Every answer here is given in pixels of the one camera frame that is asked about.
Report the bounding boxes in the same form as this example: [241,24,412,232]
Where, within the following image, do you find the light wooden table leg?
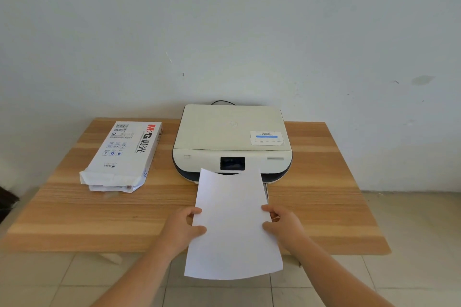
[97,253,124,265]

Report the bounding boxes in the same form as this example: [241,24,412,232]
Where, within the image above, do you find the person's right forearm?
[288,236,395,307]

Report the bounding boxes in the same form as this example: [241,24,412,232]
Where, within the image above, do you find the person's left hand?
[158,206,208,260]

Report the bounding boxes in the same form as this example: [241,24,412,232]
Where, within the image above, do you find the white paper sheets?
[183,168,284,281]

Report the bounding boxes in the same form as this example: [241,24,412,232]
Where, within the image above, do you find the person's right hand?
[260,204,310,255]

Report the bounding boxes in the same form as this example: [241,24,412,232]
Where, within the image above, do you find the white printed paper package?
[79,121,163,194]

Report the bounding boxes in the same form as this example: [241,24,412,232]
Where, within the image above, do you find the white printer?
[171,104,293,186]

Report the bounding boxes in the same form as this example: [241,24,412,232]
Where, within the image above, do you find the person's left forearm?
[90,242,179,307]

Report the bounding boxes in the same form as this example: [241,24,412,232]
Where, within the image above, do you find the dark wooden furniture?
[0,186,21,223]

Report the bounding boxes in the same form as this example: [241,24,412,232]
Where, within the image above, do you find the white sticker blue stripe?
[250,130,284,146]

